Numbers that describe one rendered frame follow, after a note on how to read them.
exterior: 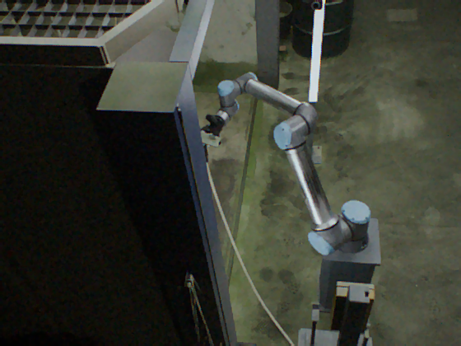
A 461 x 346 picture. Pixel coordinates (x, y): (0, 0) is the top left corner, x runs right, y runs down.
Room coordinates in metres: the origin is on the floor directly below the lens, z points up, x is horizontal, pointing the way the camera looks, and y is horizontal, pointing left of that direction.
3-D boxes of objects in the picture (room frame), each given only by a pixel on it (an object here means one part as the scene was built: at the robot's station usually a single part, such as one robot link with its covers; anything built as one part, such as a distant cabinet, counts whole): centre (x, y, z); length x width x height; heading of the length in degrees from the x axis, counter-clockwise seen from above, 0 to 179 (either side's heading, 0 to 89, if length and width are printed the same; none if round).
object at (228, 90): (2.21, -0.07, 1.22); 0.12 x 0.09 x 0.12; 119
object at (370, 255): (1.51, -0.66, 0.32); 0.31 x 0.31 x 0.64; 76
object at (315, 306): (0.83, -0.38, 0.95); 0.26 x 0.15 x 0.32; 76
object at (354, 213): (1.50, -0.65, 0.83); 0.17 x 0.15 x 0.18; 119
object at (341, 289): (0.73, -0.36, 1.42); 0.12 x 0.06 x 0.26; 76
